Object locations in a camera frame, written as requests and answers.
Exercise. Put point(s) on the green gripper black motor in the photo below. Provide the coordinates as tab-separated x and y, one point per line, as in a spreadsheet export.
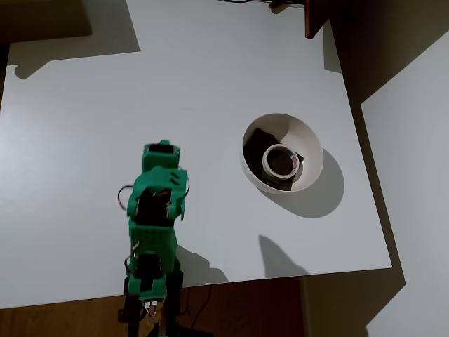
161	149

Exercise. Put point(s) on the white masking tape roll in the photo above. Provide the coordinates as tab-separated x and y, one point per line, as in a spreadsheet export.
265	161

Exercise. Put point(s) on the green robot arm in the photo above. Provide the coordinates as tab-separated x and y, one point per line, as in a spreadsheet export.
154	242

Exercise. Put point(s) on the dark folded cloth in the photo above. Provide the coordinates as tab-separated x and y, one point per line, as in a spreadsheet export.
254	147

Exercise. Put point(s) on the black table clamp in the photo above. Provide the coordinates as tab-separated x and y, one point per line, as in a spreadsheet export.
179	288
129	309

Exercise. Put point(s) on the white round bowl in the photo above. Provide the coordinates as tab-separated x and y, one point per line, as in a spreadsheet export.
305	140

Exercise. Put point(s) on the dark rectangular box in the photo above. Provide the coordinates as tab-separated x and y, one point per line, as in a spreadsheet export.
42	17

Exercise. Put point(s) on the reddish brown wooden board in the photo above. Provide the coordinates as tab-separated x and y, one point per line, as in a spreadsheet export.
312	17

